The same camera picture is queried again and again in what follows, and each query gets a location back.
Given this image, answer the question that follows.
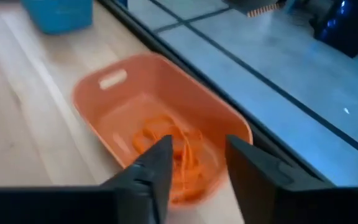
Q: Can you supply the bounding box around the dark blue bulky object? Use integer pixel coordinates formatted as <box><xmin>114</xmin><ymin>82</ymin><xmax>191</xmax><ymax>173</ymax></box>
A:
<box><xmin>308</xmin><ymin>0</ymin><xmax>358</xmax><ymax>59</ymax></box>

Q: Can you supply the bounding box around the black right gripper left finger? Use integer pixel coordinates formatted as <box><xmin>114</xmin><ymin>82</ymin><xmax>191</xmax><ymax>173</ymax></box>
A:
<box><xmin>101</xmin><ymin>135</ymin><xmax>174</xmax><ymax>224</ymax></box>

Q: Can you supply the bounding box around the dark object with striped edge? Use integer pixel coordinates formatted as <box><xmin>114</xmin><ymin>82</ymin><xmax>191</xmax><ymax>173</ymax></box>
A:
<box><xmin>222</xmin><ymin>0</ymin><xmax>287</xmax><ymax>19</ymax></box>

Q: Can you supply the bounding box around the blue plastic basket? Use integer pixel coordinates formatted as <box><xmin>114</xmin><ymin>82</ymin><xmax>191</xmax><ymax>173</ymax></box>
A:
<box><xmin>20</xmin><ymin>0</ymin><xmax>94</xmax><ymax>35</ymax></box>

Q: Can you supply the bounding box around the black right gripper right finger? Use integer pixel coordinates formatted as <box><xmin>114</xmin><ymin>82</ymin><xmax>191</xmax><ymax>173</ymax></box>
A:
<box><xmin>226</xmin><ymin>134</ymin><xmax>339</xmax><ymax>224</ymax></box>

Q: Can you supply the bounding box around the orange plastic basket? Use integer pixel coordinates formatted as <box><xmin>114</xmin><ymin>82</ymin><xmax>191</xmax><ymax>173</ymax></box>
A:
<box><xmin>71</xmin><ymin>52</ymin><xmax>254</xmax><ymax>208</ymax></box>

